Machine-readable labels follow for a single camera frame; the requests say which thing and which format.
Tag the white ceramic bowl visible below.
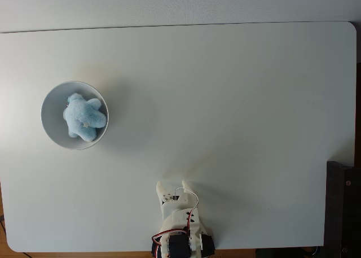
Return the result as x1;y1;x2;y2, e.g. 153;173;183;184
41;81;109;151

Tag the black table clamp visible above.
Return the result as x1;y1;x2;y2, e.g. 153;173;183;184
202;234;217;256
150;240;162;258

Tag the dark wooden furniture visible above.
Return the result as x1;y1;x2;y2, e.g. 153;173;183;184
326;161;361;258

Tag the skyblue plush doll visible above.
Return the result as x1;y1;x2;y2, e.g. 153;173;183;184
63;93;107;142

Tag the red white gripper cable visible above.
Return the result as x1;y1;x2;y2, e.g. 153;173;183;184
173;186;200;215

